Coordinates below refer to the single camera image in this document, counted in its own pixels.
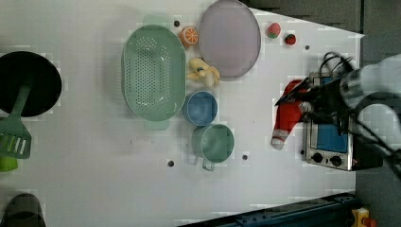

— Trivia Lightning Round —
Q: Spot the orange slice toy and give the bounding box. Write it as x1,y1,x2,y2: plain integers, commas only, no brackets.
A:
180,26,199,46

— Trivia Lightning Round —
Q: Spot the black silver toaster oven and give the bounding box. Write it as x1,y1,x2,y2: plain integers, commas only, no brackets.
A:
303,73,383,171

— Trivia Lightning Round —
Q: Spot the green slotted spatula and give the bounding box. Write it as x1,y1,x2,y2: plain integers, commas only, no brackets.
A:
0,84,32,159

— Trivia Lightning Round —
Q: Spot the green measuring cup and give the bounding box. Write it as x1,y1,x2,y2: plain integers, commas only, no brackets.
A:
191,124,235,171

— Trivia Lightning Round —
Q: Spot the red ketchup bottle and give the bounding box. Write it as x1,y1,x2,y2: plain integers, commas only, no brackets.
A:
270,79,305,151

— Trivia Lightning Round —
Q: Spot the yellow plush banana toy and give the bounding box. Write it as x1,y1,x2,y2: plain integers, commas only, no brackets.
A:
187,58,220,88

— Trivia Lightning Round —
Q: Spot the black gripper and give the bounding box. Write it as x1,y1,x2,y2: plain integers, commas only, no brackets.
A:
275,79,349,127

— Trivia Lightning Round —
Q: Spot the round lilac plate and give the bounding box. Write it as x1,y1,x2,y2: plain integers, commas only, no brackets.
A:
199,0,261,77

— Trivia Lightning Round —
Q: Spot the pink strawberry toy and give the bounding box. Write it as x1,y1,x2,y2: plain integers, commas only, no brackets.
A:
267,23,281,39

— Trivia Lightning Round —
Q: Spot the red strawberry toy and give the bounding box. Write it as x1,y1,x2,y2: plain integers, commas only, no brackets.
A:
285,34,297,45

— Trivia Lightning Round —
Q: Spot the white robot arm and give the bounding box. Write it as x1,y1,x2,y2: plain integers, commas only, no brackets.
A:
276,55,400,156

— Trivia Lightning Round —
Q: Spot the green perforated colander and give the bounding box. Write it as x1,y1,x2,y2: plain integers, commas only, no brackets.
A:
121,14,186,131

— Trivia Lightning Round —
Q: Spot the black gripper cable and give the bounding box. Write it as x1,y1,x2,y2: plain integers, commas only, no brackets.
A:
318,51,401,181

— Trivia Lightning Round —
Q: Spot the blue metal frame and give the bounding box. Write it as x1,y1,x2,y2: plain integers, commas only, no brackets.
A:
180,193,361,227

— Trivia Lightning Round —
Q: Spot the lime green cup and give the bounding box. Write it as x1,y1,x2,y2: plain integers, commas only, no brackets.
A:
0,156,18,172

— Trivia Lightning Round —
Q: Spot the blue bowl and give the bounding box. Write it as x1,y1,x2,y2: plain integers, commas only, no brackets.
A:
182,91,218,127

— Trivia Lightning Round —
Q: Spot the black frying pan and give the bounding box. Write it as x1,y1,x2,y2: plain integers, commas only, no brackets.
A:
0,51,62,117

